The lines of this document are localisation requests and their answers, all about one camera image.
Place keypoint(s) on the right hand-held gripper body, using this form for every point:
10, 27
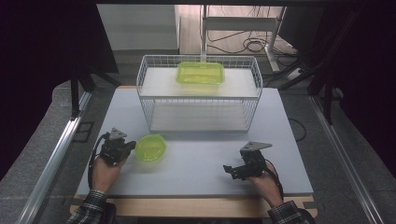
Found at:
253, 160

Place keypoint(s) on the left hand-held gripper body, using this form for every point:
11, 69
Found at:
113, 146

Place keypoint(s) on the round green-lidded plastic container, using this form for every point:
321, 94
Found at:
150, 148

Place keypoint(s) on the rectangular green-lidded plastic container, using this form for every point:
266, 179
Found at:
200, 73

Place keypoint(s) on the person's right hand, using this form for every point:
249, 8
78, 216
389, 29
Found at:
267, 188

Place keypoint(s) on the person's left hand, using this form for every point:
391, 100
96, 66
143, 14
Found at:
104, 175

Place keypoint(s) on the black metal stand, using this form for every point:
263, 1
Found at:
327, 93
75, 93

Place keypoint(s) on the white cabinet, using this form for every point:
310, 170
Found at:
137, 28

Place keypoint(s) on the aluminium rail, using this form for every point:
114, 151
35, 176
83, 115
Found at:
53, 165
345, 161

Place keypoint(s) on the white metal desk frame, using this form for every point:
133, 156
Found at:
239, 23

